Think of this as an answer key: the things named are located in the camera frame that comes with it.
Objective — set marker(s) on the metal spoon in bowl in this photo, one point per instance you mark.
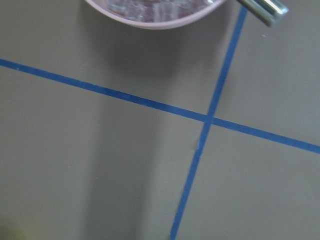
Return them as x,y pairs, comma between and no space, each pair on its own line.
269,12

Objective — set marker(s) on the pink bowl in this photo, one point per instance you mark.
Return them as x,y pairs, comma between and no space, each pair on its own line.
155,14

